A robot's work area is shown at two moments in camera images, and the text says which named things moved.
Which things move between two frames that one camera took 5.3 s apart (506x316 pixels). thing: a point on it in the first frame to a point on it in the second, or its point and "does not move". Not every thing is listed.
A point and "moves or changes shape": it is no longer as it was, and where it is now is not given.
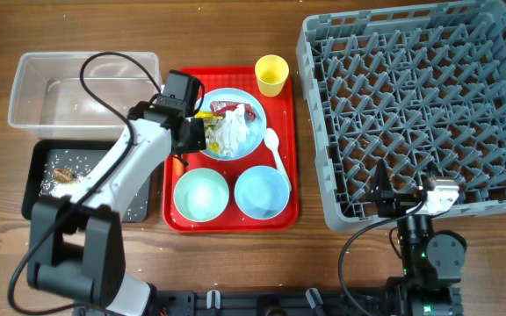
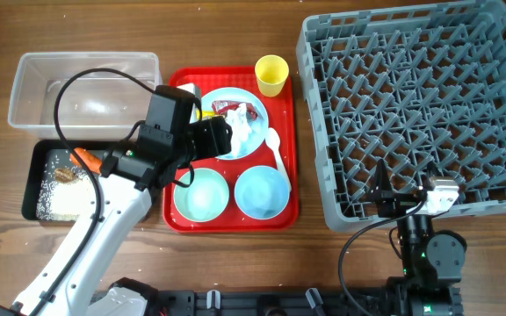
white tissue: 232,132 does not move
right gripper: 381,191 does not move
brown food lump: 61,175 does not move
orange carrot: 178,166 moves or changes shape
